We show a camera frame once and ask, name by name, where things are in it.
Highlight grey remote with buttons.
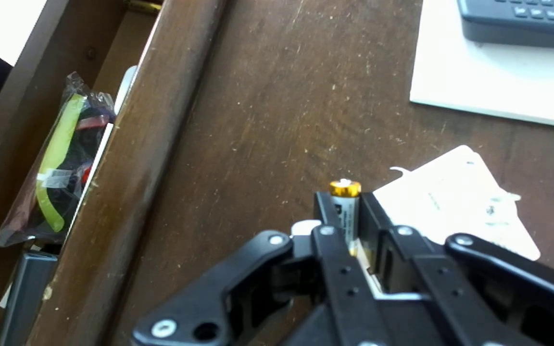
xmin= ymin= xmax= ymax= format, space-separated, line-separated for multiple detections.
xmin=455 ymin=0 xmax=554 ymax=51

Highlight green and black packet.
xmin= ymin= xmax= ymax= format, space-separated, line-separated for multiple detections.
xmin=0 ymin=70 xmax=117 ymax=249

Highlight yellow-tipped marker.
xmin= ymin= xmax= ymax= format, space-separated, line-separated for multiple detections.
xmin=326 ymin=176 xmax=370 ymax=270

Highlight open wooden drawer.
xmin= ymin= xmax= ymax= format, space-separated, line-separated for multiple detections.
xmin=0 ymin=0 xmax=163 ymax=346

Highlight white remote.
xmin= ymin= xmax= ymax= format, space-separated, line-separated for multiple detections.
xmin=370 ymin=143 xmax=542 ymax=263

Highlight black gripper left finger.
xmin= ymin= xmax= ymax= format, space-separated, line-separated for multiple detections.
xmin=130 ymin=190 xmax=384 ymax=346

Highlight dark wooden nightstand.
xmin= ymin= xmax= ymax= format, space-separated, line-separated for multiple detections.
xmin=24 ymin=0 xmax=554 ymax=346

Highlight dark grey box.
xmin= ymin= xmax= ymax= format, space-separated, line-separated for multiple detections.
xmin=0 ymin=249 xmax=59 ymax=346

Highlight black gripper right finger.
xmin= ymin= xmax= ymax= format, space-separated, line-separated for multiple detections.
xmin=357 ymin=190 xmax=554 ymax=346

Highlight white paper pad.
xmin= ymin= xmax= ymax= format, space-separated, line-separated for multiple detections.
xmin=407 ymin=0 xmax=554 ymax=134

